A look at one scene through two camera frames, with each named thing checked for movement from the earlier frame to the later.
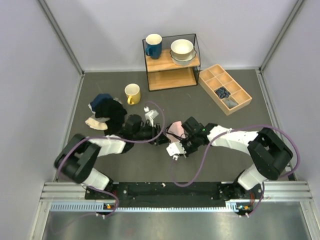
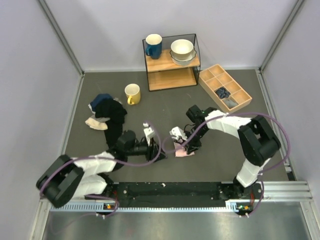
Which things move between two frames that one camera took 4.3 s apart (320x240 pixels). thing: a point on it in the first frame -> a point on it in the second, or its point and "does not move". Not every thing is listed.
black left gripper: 161,139 -> 152,150
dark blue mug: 153,45 does not move
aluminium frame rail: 274,191 does not move
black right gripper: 182,142 does not move
